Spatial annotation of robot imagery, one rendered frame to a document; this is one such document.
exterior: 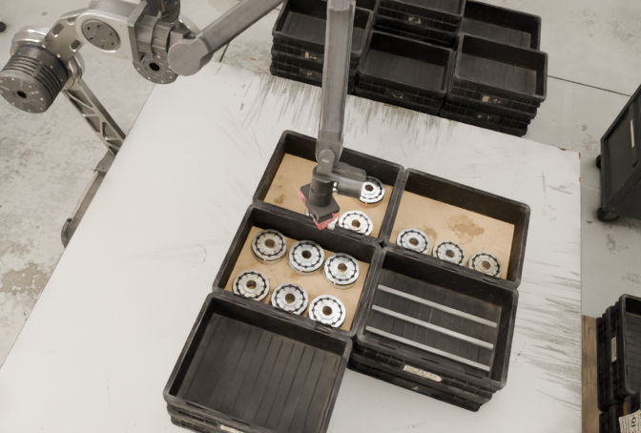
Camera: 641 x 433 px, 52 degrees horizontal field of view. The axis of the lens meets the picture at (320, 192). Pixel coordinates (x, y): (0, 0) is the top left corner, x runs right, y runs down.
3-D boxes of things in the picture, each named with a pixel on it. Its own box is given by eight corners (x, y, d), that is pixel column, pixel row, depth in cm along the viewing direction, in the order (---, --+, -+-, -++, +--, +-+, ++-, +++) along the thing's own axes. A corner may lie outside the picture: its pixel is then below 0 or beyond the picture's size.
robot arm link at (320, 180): (316, 158, 156) (310, 176, 153) (343, 165, 156) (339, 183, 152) (313, 175, 161) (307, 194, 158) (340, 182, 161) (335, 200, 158)
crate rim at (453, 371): (353, 341, 169) (354, 339, 167) (381, 248, 186) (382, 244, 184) (502, 392, 166) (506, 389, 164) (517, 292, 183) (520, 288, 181)
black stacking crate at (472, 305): (348, 355, 177) (355, 339, 168) (375, 265, 194) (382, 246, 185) (489, 403, 174) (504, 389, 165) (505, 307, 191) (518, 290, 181)
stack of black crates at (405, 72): (346, 122, 314) (358, 72, 286) (359, 80, 331) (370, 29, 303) (427, 143, 312) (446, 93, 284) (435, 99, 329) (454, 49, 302)
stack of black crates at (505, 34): (438, 86, 335) (456, 35, 307) (444, 48, 352) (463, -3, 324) (514, 105, 333) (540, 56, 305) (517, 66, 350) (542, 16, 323)
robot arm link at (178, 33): (171, 25, 150) (163, 29, 145) (214, 35, 150) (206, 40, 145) (167, 63, 154) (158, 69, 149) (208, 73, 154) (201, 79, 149)
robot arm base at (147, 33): (147, 39, 156) (141, -2, 146) (179, 47, 156) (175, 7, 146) (133, 63, 151) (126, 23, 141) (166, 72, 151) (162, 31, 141)
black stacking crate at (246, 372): (164, 412, 163) (160, 398, 154) (211, 309, 180) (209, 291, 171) (314, 465, 160) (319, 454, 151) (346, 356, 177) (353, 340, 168)
